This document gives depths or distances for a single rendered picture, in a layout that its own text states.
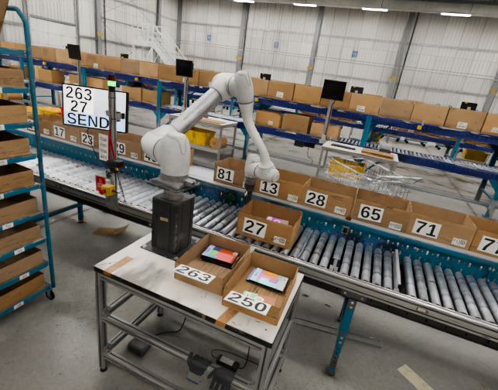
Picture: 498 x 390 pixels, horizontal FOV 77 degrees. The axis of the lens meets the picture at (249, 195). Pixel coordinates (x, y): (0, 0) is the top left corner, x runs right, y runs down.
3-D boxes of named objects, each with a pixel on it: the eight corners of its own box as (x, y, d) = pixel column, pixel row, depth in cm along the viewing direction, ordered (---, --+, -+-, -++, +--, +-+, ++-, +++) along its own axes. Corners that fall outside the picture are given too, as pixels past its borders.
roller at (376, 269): (370, 290, 186) (373, 283, 184) (373, 251, 232) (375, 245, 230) (379, 293, 184) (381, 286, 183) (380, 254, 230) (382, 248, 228)
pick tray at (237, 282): (220, 305, 150) (223, 287, 146) (249, 265, 184) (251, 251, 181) (277, 326, 142) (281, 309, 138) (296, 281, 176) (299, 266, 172)
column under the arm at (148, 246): (176, 261, 178) (179, 209, 166) (140, 248, 186) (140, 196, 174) (200, 243, 200) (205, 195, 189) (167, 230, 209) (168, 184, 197)
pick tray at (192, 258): (172, 278, 164) (173, 261, 160) (207, 246, 198) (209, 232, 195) (221, 296, 156) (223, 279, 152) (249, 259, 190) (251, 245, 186)
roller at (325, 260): (316, 271, 196) (318, 265, 194) (329, 238, 242) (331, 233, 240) (324, 275, 195) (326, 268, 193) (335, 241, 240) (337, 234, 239)
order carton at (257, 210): (234, 233, 219) (237, 211, 213) (250, 218, 245) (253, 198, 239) (289, 250, 207) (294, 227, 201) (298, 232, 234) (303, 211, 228)
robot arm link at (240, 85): (258, 99, 198) (244, 96, 207) (257, 69, 188) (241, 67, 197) (243, 104, 191) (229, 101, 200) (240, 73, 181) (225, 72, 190)
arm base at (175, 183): (182, 192, 165) (182, 182, 163) (150, 181, 173) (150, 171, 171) (202, 184, 180) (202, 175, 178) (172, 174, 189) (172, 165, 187)
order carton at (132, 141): (108, 152, 311) (107, 135, 305) (129, 148, 337) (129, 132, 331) (140, 162, 299) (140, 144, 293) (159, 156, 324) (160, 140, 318)
